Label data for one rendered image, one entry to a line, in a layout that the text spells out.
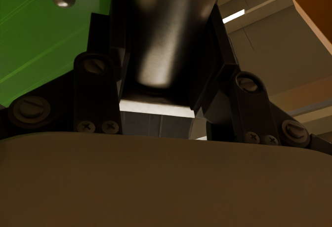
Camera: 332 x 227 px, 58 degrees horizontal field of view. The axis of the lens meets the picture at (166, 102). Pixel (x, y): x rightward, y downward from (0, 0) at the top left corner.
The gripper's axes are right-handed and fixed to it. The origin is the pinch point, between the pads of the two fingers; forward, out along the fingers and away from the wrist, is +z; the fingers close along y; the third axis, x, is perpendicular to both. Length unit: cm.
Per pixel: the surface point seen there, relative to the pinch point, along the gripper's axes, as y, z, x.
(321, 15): 37, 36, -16
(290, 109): 177, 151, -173
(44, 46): -5.4, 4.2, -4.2
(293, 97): 185, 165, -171
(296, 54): 358, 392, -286
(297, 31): 388, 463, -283
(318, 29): 35, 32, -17
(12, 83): -7.4, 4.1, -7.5
